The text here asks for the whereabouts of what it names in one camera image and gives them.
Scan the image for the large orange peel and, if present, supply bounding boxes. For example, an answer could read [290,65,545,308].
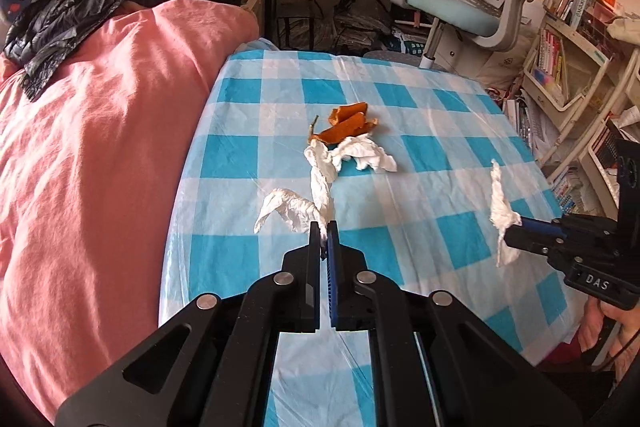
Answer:
[309,112,378,145]

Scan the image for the pink duvet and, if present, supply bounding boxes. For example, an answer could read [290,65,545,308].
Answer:
[1,0,259,418]

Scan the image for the black bags under desk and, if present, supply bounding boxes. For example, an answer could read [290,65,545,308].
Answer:
[271,0,408,56]

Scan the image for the right hand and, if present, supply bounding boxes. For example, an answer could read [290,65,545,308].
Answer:
[579,296,640,373]

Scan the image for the blue white checkered tablecloth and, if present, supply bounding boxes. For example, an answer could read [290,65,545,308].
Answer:
[157,48,589,427]

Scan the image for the small orange peel piece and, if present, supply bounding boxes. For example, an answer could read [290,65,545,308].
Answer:
[328,102,368,126]

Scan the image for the white tissue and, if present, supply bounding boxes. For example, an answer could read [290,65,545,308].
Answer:
[254,188,326,233]
[304,139,337,242]
[330,134,397,172]

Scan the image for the black puffer jacket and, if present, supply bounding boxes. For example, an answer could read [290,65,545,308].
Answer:
[3,0,126,102]

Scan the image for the white book trolley near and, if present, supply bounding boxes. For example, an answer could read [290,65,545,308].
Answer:
[548,49,639,218]

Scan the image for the white book trolley far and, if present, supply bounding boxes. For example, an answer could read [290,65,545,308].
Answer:
[523,0,611,130]

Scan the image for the white book trolley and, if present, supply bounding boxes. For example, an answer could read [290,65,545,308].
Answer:
[548,49,639,218]
[523,0,611,130]

